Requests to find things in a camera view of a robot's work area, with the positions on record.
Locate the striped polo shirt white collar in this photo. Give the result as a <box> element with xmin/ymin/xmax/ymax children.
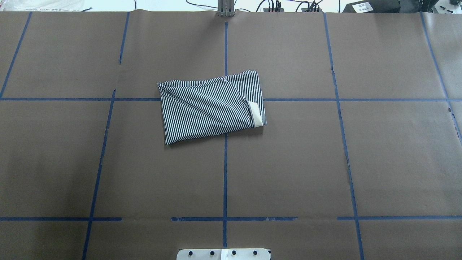
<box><xmin>157</xmin><ymin>70</ymin><xmax>267</xmax><ymax>146</ymax></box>

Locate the black power strip far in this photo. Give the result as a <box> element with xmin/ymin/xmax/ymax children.
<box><xmin>260</xmin><ymin>0</ymin><xmax>284</xmax><ymax>13</ymax></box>

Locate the black power strip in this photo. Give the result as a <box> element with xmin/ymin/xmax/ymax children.
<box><xmin>260</xmin><ymin>0</ymin><xmax>284</xmax><ymax>13</ymax></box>
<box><xmin>296</xmin><ymin>0</ymin><xmax>322</xmax><ymax>13</ymax></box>

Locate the black power strip near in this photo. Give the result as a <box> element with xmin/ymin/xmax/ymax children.
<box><xmin>296</xmin><ymin>0</ymin><xmax>322</xmax><ymax>13</ymax></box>

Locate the black rectangular box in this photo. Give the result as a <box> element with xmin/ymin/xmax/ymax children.
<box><xmin>342</xmin><ymin>0</ymin><xmax>401</xmax><ymax>13</ymax></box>

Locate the aluminium frame post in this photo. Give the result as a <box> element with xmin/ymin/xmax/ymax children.
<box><xmin>217</xmin><ymin>0</ymin><xmax>236</xmax><ymax>17</ymax></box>

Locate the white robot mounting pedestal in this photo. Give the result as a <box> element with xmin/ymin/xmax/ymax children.
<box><xmin>176</xmin><ymin>248</ymin><xmax>272</xmax><ymax>260</ymax></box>

